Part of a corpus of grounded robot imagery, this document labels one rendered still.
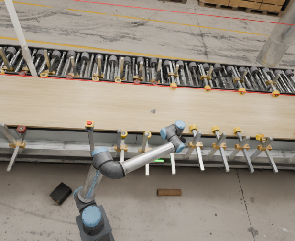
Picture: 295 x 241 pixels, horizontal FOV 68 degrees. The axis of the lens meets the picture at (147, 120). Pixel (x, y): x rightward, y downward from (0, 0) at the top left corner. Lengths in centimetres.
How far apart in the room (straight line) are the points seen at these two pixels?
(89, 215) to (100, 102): 122
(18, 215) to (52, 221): 38
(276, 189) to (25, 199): 330
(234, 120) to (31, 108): 227
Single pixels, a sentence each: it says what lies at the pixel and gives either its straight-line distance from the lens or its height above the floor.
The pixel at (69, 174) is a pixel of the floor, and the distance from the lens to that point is 309.
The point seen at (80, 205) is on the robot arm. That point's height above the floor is 84.
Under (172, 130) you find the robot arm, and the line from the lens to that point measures 176.
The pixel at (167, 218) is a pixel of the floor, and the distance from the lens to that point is 290.
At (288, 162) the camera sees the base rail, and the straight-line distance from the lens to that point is 304.
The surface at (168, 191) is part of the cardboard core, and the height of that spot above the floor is 8.
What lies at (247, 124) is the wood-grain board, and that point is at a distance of 280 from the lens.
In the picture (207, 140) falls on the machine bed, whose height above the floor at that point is 74.
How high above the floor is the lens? 274
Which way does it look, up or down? 50 degrees down
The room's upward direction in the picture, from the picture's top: 11 degrees clockwise
